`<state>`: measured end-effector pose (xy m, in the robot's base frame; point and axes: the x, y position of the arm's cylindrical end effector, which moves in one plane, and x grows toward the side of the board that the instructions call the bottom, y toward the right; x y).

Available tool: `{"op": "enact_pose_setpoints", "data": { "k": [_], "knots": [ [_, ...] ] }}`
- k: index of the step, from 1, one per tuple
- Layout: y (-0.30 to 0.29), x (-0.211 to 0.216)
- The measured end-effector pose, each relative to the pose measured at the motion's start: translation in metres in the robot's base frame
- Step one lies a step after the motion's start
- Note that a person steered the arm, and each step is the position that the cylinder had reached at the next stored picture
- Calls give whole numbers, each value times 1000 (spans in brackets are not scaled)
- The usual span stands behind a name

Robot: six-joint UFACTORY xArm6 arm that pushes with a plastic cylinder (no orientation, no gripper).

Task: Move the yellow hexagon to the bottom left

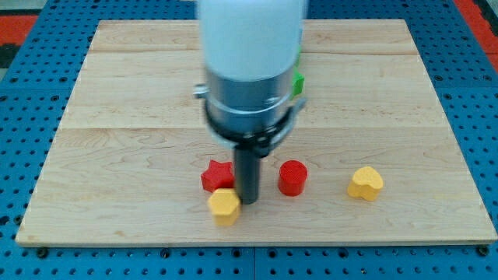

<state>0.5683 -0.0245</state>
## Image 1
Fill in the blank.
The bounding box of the yellow hexagon block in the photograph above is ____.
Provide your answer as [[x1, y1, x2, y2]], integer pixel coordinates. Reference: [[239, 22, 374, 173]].
[[208, 188, 241, 226]]

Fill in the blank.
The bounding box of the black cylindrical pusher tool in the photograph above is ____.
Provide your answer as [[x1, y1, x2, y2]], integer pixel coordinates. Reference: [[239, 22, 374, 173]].
[[233, 149, 261, 205]]

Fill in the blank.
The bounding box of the yellow heart block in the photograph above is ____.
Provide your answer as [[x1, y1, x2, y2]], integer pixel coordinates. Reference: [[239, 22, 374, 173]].
[[346, 166, 384, 201]]

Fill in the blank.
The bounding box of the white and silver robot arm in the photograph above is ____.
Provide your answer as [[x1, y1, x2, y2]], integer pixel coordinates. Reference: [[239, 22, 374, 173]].
[[197, 0, 307, 158]]

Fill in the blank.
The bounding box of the red cylinder block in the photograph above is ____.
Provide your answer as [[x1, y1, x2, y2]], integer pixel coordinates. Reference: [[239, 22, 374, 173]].
[[278, 159, 308, 197]]

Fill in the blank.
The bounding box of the red star block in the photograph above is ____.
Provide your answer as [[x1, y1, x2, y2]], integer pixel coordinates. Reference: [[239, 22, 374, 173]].
[[201, 159, 235, 193]]

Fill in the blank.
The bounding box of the green block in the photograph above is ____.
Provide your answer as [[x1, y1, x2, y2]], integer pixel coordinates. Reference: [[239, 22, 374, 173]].
[[291, 48, 305, 99]]

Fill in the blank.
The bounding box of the light wooden board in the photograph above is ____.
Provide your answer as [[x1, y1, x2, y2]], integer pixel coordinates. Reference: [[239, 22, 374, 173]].
[[16, 19, 497, 247]]

